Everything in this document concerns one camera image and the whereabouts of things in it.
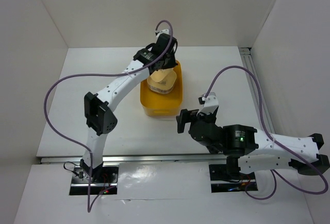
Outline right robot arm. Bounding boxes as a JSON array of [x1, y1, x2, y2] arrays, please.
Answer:
[[176, 109, 329, 179]]

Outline yellow plastic bin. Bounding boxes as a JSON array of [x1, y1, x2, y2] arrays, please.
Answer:
[[140, 61, 183, 117]]

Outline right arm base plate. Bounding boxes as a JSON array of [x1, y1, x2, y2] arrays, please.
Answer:
[[209, 164, 258, 193]]

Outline aluminium rail right side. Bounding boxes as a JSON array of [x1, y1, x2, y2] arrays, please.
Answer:
[[238, 46, 274, 129]]

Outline aluminium rail front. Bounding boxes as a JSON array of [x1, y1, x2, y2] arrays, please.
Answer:
[[41, 154, 226, 164]]

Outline yellow plate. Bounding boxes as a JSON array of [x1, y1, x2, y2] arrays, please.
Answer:
[[147, 84, 174, 95], [147, 69, 177, 89]]

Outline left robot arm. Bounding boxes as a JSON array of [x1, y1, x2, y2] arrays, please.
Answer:
[[80, 29, 177, 182]]

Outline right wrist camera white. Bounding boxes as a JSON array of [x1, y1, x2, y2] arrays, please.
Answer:
[[198, 92, 219, 115]]

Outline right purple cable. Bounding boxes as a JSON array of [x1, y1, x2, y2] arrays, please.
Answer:
[[205, 65, 329, 199]]

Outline aluminium rail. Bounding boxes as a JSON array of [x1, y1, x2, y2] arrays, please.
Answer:
[[238, 46, 274, 129], [41, 154, 226, 164]]

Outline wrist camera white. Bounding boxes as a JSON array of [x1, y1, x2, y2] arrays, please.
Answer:
[[155, 28, 170, 38], [198, 92, 219, 115]]

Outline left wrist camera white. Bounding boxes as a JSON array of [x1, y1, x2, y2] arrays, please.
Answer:
[[155, 28, 170, 38]]

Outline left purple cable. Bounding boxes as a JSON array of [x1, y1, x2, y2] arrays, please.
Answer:
[[44, 20, 174, 213]]

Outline purple cable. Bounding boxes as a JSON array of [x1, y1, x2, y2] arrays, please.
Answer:
[[205, 65, 329, 199], [44, 20, 174, 213]]

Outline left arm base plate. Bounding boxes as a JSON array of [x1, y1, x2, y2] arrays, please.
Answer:
[[69, 165, 119, 196]]

